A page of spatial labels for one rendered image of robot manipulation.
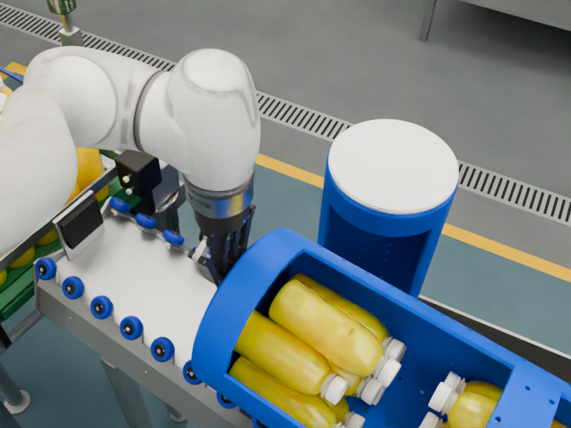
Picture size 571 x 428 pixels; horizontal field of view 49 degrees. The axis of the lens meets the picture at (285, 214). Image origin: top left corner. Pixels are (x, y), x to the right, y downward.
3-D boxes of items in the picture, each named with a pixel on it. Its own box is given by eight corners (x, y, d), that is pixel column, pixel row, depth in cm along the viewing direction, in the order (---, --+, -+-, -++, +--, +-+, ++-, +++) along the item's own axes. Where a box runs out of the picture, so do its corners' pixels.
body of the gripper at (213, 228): (217, 165, 87) (221, 208, 94) (178, 202, 83) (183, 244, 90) (262, 188, 85) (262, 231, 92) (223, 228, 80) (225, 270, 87)
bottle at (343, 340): (293, 294, 102) (391, 361, 96) (266, 324, 99) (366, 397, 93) (297, 270, 97) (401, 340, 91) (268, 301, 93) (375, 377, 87)
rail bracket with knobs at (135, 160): (138, 208, 142) (130, 177, 134) (114, 194, 145) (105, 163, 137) (166, 183, 147) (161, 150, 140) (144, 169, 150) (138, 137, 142)
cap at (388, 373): (387, 363, 94) (397, 371, 94) (373, 383, 92) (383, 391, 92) (392, 352, 91) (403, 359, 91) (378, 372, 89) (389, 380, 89)
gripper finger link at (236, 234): (213, 215, 89) (219, 208, 90) (218, 260, 98) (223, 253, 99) (235, 228, 88) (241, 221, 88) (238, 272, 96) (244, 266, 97)
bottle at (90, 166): (87, 208, 141) (68, 149, 127) (72, 190, 145) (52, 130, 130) (115, 194, 144) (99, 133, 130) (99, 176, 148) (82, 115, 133)
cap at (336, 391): (331, 378, 92) (342, 385, 91) (340, 372, 95) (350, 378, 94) (319, 400, 92) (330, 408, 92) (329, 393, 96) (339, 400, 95)
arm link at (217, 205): (166, 171, 78) (172, 202, 83) (224, 204, 75) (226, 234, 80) (212, 131, 83) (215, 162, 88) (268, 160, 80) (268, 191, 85)
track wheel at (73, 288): (81, 290, 118) (89, 288, 120) (67, 272, 120) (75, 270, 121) (70, 305, 120) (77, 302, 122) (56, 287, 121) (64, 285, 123)
